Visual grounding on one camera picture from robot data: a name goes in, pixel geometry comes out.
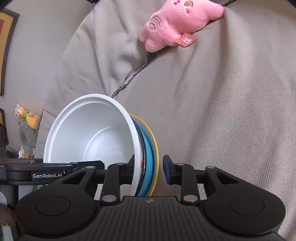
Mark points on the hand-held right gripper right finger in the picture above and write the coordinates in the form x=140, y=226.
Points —
x=167, y=170

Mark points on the pink plush toy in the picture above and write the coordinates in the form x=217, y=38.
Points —
x=171, y=23

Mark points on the blue bowl with black rim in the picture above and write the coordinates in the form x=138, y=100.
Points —
x=150, y=162

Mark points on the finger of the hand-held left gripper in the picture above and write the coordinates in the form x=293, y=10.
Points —
x=92, y=165

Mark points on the brown speckled object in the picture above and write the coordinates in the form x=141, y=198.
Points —
x=6, y=215

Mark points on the framed wall picture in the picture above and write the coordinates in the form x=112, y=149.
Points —
x=7, y=34
x=1, y=117

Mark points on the grey yellow plush bird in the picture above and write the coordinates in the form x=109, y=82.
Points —
x=27, y=136

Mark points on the plain white bowl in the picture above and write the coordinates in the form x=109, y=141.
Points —
x=92, y=129

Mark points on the white bowl with yellow rim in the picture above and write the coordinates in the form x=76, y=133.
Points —
x=155, y=180

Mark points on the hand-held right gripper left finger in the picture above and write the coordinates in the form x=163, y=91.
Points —
x=127, y=173

